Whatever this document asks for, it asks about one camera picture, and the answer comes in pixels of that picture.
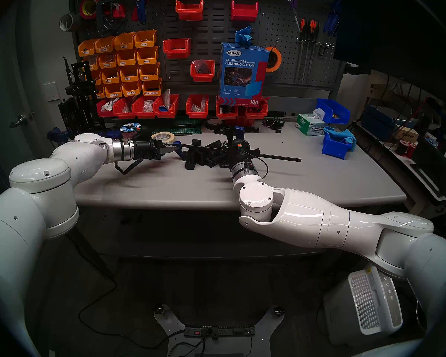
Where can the black tape roll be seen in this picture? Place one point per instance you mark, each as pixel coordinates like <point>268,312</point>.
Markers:
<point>209,125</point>

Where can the green circuit board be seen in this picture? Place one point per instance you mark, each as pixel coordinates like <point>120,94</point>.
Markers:
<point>277,122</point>

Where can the orange tape roll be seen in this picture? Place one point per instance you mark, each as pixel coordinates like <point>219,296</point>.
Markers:
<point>278,64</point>

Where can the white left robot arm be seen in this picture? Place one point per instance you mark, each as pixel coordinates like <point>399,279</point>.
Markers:
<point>33,211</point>

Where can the red yellow tape roll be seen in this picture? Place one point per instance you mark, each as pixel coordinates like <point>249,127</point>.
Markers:
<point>89,7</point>

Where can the dark green hanging clamp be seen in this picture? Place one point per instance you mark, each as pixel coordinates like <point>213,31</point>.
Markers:
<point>107,14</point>

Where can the dark grey pegboard panel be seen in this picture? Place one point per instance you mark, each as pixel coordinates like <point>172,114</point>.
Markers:
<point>319,62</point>

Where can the blue microfiber cloth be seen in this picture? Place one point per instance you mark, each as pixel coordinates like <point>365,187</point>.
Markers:
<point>343,137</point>

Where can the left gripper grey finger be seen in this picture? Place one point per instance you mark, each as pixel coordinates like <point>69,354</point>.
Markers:
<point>166,154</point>
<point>166,147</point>

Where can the grey duct tape roll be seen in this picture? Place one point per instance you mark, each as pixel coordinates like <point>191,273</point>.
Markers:
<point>74,21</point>

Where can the black carabiner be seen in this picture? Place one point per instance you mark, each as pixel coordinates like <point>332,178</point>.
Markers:
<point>320,51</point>

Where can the green white Kimtech tissue box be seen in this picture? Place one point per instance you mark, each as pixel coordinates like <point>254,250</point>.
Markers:
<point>308,126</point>

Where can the wooden side table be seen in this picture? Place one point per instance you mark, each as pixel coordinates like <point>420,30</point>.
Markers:
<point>405,218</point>

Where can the black printed parts pile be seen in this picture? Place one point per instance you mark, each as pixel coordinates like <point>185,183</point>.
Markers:
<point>252,130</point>

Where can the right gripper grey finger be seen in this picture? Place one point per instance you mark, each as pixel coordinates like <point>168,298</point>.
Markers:
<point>229,147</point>
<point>222,160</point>

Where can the white air purifier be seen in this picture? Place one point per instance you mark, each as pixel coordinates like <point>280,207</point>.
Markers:
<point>368,308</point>

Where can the orange black screwdrivers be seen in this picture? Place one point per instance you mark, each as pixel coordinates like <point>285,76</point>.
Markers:
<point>312,25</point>

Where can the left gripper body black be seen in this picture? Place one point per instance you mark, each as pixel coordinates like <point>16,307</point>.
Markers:
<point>146,150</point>

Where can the blue storage bin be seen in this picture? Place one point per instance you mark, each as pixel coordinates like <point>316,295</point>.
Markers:
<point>332,148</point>
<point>336,111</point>

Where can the blue metal box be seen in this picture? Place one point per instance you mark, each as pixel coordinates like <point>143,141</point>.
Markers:
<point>377,124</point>

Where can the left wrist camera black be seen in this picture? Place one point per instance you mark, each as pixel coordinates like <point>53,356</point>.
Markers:
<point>140,133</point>

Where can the beige masking tape roll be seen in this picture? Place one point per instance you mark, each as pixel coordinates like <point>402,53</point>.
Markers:
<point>172,140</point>

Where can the right wrist camera black orange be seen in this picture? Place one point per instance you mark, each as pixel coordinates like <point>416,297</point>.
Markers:
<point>239,145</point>

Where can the white light switch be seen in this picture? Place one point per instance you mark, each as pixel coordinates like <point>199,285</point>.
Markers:
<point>52,91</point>

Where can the black power strip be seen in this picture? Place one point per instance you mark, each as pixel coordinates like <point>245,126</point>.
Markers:
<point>219,331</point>

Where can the black curved Dell monitor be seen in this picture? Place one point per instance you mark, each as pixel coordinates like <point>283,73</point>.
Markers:
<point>401,32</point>

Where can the blue pliers on pegboard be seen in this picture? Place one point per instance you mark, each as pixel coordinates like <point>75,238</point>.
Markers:
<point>332,19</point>

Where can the black tower frame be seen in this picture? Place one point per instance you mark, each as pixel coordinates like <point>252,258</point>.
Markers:
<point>80,99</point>

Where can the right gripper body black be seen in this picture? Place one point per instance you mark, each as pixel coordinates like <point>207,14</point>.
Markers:
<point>241,160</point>

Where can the yellow storage bin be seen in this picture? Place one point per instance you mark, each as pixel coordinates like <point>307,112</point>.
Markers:
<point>96,79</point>
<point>149,72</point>
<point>123,42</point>
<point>100,93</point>
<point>86,49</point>
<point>129,74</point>
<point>152,87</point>
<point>113,91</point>
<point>104,45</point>
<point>145,40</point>
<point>132,89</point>
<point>107,61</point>
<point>147,56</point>
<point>126,58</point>
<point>110,77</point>
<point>93,64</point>

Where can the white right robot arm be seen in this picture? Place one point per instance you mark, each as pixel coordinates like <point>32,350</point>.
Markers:
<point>319,218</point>

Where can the dark louvered bin panel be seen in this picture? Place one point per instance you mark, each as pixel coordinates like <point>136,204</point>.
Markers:
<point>215,29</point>

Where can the cardboard Tuofeng box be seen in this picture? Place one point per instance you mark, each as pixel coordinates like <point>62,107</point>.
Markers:
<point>407,134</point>

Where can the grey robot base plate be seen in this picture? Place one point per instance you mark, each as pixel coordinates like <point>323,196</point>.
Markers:
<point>171,322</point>

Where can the white tissue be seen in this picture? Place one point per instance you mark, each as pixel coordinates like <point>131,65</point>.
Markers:
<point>319,113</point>

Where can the green cutting mat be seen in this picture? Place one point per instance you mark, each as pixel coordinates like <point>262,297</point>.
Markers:
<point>186,130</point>

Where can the red storage bin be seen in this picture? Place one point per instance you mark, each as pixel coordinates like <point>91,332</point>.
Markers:
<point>197,113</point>
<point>256,113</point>
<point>176,49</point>
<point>103,112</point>
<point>166,113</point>
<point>244,12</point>
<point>226,114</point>
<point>242,121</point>
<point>122,113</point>
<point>143,113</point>
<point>189,13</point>
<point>202,76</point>

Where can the blue bench vise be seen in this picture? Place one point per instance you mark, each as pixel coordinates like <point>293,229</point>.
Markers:
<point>57,136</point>

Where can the blue cloth in box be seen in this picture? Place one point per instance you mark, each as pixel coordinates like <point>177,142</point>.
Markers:
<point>243,36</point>

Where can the blue cleaning cloths box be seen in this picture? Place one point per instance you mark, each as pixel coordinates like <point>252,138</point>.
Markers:
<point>238,88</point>

